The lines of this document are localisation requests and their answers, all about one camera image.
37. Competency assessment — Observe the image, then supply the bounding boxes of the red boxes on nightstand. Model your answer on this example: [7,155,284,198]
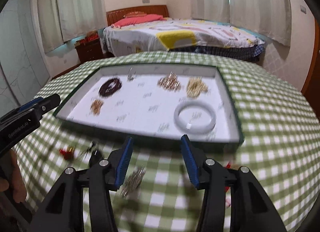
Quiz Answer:
[79,30,100,44]

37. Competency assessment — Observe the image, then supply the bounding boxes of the left hand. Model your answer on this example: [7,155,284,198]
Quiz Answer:
[1,149,27,203]

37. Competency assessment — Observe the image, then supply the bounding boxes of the small silver ring charm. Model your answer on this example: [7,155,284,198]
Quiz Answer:
[127,68,136,82]

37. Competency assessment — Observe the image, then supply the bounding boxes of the wall switch plate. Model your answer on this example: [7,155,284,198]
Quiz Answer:
[300,5,306,14]

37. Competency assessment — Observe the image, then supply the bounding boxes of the dark red bead bracelet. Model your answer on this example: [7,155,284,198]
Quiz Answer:
[98,77,123,98]

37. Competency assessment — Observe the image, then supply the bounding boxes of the black gourd pendant cord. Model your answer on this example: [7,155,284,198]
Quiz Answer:
[80,141,104,167]

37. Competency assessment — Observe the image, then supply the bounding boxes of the bed with patterned quilt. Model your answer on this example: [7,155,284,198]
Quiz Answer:
[103,18,265,62]

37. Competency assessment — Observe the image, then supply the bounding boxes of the gold pearl brooch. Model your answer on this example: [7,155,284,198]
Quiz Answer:
[157,72,181,92]

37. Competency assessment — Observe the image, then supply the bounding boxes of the gold ingot red tassel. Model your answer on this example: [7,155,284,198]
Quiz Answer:
[222,161,233,207]

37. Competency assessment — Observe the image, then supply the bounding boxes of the green white jewelry tray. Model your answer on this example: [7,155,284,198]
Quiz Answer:
[54,64,244,151]

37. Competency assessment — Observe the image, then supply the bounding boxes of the orange embroidered pillow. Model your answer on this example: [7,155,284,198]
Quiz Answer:
[124,11,147,18]

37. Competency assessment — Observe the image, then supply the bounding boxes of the white curtain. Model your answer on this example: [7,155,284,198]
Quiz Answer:
[37,0,106,53]
[191,0,292,46]

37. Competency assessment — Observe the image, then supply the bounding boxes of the wooden headboard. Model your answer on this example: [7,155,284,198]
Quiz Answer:
[106,5,169,26]

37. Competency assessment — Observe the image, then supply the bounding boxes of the cream pearl necklace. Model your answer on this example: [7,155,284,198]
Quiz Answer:
[185,76,209,98]

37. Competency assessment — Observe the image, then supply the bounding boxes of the wooden door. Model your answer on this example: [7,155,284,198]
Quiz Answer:
[301,21,320,119]

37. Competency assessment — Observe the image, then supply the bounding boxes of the left white curtain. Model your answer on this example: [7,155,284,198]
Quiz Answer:
[37,0,106,53]

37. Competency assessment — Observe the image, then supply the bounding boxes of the gold bead bracelet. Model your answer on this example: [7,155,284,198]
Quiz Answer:
[89,98,105,117]

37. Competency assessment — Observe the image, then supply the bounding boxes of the silver rhinestone brooch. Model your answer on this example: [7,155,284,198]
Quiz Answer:
[120,166,146,197]

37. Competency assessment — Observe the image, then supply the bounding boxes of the right white curtain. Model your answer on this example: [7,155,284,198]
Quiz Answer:
[191,0,292,46]

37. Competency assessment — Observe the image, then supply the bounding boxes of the pale jade bangle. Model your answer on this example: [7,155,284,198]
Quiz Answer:
[174,101,216,135]

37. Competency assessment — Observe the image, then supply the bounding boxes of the pink pillow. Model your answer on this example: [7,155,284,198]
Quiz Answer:
[111,14,166,28]

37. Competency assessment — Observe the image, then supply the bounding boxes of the dark wooden nightstand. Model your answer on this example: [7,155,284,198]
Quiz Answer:
[75,39,104,64]

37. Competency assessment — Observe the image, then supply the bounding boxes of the small red gold charm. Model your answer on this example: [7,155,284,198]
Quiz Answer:
[59,147,75,161]

